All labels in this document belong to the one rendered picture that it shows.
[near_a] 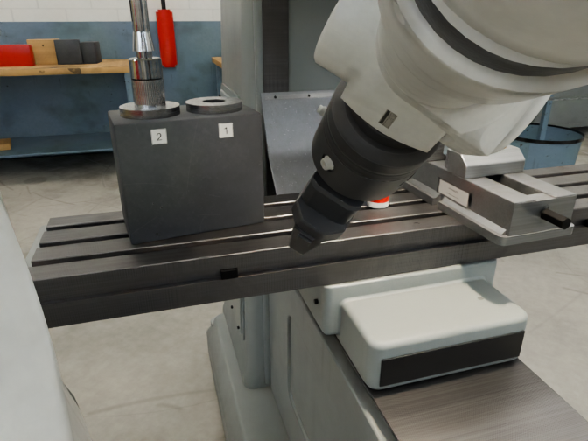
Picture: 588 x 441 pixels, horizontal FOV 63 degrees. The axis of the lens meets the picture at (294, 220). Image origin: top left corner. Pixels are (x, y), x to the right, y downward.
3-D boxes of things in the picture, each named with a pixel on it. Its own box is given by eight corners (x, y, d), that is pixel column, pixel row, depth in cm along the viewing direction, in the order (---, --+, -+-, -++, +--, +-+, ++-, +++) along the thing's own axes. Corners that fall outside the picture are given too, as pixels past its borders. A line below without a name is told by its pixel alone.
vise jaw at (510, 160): (523, 171, 85) (528, 150, 83) (465, 178, 81) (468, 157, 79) (500, 163, 90) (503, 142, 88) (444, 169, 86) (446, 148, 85)
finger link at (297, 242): (287, 237, 53) (298, 218, 47) (311, 253, 52) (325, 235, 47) (279, 248, 52) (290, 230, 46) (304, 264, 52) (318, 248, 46)
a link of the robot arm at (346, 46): (401, 204, 36) (486, 127, 26) (282, 128, 36) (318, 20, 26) (457, 102, 40) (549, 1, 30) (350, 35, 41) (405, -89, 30)
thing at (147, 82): (141, 108, 70) (136, 66, 67) (129, 104, 73) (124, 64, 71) (171, 105, 72) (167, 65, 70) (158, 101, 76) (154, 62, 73)
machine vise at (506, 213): (575, 234, 77) (591, 169, 73) (500, 247, 73) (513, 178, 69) (446, 171, 108) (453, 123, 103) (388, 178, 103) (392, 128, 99)
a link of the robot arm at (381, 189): (345, 263, 46) (392, 223, 35) (262, 210, 46) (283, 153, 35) (399, 169, 51) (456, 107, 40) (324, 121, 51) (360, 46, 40)
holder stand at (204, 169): (265, 222, 81) (262, 104, 74) (131, 246, 73) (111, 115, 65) (243, 199, 92) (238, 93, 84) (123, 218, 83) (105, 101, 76)
